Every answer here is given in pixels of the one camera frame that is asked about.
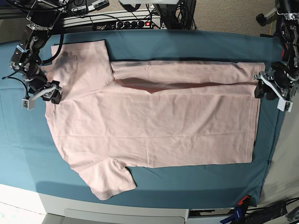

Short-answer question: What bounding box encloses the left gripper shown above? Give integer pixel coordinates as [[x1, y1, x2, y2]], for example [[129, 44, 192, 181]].
[[254, 62, 299, 101]]

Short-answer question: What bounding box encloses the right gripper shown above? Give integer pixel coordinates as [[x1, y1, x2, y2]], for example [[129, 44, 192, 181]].
[[27, 78, 62, 104]]

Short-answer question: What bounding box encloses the teal table cloth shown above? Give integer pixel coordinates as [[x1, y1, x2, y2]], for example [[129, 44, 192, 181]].
[[0, 30, 285, 209]]

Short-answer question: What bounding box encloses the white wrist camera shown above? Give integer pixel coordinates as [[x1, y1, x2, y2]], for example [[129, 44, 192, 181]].
[[21, 98, 35, 110], [277, 98, 293, 112]]

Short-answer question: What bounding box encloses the orange black clamp lower right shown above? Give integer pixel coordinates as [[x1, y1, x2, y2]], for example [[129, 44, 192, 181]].
[[238, 195, 251, 207]]

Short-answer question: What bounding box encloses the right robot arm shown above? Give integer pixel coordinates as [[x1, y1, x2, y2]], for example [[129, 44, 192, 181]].
[[3, 0, 71, 110]]

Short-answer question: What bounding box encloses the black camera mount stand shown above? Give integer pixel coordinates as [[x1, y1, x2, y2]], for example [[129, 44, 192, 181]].
[[154, 4, 182, 30]]

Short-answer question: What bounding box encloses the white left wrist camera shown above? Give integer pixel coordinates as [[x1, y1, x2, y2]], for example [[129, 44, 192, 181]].
[[277, 98, 293, 112]]

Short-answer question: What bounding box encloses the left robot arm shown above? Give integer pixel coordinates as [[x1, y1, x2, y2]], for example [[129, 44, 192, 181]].
[[255, 0, 299, 100]]

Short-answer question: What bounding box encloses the white power strip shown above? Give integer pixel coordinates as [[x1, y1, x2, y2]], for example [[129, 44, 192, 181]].
[[62, 10, 161, 29]]

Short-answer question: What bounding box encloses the pink T-shirt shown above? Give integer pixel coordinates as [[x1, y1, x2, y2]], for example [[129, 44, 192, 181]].
[[44, 41, 265, 200]]

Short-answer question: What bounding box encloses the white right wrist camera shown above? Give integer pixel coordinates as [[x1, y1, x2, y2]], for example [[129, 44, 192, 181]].
[[21, 98, 35, 110]]

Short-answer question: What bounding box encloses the black caster wheel leg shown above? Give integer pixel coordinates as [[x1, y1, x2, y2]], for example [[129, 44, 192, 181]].
[[256, 0, 278, 27]]

